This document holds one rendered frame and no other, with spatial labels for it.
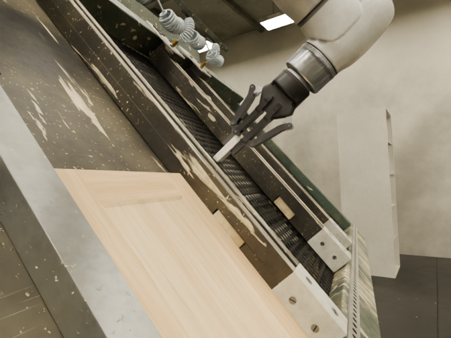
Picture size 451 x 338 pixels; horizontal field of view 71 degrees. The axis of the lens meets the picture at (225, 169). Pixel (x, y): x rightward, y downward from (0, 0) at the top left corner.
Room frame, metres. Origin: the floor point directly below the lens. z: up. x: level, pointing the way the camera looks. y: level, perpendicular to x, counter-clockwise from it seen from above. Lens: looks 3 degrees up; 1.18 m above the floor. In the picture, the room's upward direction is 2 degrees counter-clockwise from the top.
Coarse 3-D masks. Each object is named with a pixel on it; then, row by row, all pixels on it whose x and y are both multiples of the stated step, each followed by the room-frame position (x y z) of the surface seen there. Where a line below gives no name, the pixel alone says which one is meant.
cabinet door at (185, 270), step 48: (96, 192) 0.40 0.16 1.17; (144, 192) 0.48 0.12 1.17; (192, 192) 0.61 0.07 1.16; (144, 240) 0.41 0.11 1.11; (192, 240) 0.49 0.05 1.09; (144, 288) 0.34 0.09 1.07; (192, 288) 0.41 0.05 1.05; (240, 288) 0.50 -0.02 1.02; (192, 336) 0.35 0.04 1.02; (240, 336) 0.41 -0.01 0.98; (288, 336) 0.50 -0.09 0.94
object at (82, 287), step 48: (0, 96) 0.36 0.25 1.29; (0, 144) 0.30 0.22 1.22; (0, 192) 0.30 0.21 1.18; (48, 192) 0.31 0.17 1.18; (48, 240) 0.27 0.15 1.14; (96, 240) 0.31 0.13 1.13; (48, 288) 0.27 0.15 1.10; (96, 288) 0.27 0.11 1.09; (96, 336) 0.25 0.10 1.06; (144, 336) 0.27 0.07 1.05
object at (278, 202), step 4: (276, 200) 1.10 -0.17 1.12; (280, 200) 1.09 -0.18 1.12; (276, 204) 1.10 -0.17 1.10; (280, 204) 1.09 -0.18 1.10; (284, 204) 1.09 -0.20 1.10; (280, 208) 1.10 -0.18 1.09; (284, 208) 1.09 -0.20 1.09; (288, 208) 1.08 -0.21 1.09; (284, 212) 1.09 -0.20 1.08; (288, 212) 1.08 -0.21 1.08; (292, 212) 1.08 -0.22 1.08; (288, 216) 1.09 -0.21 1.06; (292, 216) 1.08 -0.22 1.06
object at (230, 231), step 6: (216, 216) 0.61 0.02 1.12; (222, 216) 0.61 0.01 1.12; (222, 222) 0.61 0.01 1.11; (228, 222) 0.60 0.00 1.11; (228, 228) 0.60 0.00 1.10; (228, 234) 0.60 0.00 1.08; (234, 234) 0.60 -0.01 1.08; (234, 240) 0.60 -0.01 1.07; (240, 240) 0.59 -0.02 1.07; (240, 246) 0.60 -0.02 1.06
